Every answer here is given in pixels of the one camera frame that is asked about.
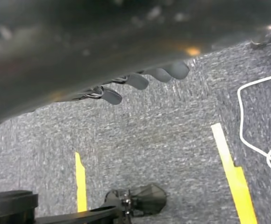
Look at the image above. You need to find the black robot foot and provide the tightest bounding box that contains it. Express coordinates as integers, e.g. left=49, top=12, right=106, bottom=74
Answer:
left=101, top=183, right=167, bottom=224
left=0, top=189, right=39, bottom=224

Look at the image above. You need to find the yellow floor tape square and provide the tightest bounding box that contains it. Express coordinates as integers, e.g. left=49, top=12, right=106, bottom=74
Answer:
left=74, top=122, right=258, bottom=224

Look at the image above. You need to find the white floor cable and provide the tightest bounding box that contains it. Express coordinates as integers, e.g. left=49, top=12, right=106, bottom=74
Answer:
left=237, top=72, right=271, bottom=174

